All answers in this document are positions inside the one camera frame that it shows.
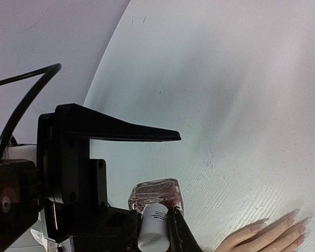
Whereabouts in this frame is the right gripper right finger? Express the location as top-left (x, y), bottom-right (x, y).
top-left (167, 207), bottom-right (203, 252)

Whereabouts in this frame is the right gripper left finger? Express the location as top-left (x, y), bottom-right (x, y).
top-left (36, 103), bottom-right (182, 237)

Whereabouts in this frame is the right black camera cable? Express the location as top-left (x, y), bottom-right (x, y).
top-left (0, 62), bottom-right (62, 161)

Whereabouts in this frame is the white nail polish cap brush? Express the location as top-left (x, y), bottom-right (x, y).
top-left (138, 203), bottom-right (170, 252)

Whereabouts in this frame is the mannequin hand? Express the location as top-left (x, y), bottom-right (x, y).
top-left (215, 209), bottom-right (311, 252)

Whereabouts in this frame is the glitter nail polish bottle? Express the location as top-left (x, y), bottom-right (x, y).
top-left (128, 178), bottom-right (184, 214)

